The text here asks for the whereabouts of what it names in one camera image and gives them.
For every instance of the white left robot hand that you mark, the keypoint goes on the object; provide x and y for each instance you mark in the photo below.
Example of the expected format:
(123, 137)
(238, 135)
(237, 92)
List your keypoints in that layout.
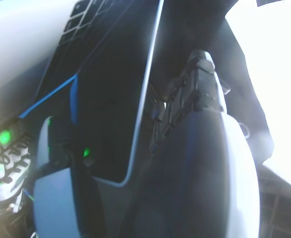
(197, 173)

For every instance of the silver laptop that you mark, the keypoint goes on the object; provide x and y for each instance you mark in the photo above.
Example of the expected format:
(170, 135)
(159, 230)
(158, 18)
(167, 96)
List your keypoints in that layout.
(105, 111)

